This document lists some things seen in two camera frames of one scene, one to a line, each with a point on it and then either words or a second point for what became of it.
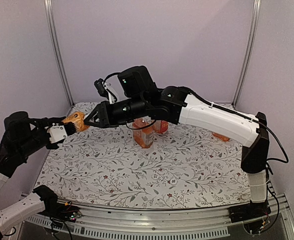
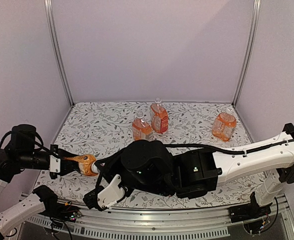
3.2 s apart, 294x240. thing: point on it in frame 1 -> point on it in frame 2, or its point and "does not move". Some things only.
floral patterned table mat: x=184 y=168 does not move
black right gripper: x=105 y=118 -> x=112 y=163
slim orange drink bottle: x=77 y=118 -> x=85 y=161
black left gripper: x=51 y=120 -> x=60 y=152
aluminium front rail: x=200 y=218 does not move
